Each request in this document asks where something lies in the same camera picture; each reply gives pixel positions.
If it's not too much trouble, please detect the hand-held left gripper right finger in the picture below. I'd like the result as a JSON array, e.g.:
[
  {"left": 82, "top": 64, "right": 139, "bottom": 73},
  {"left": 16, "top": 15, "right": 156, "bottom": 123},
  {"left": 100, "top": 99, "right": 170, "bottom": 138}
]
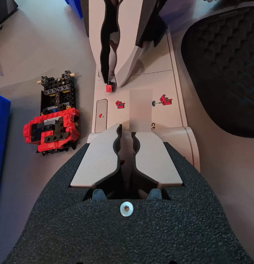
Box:
[{"left": 132, "top": 132, "right": 183, "bottom": 189}]

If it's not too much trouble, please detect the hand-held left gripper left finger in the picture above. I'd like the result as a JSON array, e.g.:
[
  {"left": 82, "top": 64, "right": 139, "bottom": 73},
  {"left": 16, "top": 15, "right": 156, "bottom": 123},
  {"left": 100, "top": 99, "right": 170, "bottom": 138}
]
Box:
[{"left": 70, "top": 123, "right": 122, "bottom": 188}]

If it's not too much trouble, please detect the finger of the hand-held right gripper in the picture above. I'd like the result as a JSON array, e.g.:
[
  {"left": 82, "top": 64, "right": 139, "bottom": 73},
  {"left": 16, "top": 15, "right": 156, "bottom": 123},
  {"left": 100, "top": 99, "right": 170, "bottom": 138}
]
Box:
[
  {"left": 115, "top": 0, "right": 161, "bottom": 87},
  {"left": 100, "top": 0, "right": 119, "bottom": 83}
]

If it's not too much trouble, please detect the lego instruction booklet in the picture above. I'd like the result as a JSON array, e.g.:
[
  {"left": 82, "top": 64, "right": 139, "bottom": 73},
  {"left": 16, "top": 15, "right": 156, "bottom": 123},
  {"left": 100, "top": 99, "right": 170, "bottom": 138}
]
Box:
[{"left": 87, "top": 0, "right": 201, "bottom": 174}]

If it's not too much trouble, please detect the red and black lego car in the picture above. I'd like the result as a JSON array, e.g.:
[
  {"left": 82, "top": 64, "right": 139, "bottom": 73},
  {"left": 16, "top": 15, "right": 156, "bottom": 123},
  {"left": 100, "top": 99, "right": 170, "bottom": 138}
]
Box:
[{"left": 23, "top": 70, "right": 81, "bottom": 155}]

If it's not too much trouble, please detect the blue plastic bin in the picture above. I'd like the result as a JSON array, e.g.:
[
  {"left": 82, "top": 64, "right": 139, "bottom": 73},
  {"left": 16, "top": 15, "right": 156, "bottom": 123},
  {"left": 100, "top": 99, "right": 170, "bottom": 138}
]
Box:
[{"left": 64, "top": 0, "right": 83, "bottom": 19}]

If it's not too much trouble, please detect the black dimpled foam pad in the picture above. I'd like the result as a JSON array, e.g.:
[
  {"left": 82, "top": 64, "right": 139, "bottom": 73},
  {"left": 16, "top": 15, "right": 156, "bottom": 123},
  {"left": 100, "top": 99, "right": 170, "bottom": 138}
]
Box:
[{"left": 181, "top": 7, "right": 254, "bottom": 138}]

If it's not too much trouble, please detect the large blue divided bin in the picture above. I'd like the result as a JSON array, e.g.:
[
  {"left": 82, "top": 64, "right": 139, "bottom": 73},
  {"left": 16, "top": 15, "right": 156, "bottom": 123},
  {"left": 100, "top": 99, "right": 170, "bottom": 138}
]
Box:
[{"left": 0, "top": 79, "right": 11, "bottom": 217}]

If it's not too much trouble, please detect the dark grey case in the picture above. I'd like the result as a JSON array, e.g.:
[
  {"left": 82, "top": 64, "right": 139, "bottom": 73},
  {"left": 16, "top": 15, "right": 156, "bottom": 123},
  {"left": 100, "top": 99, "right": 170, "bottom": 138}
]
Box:
[{"left": 0, "top": 0, "right": 19, "bottom": 31}]

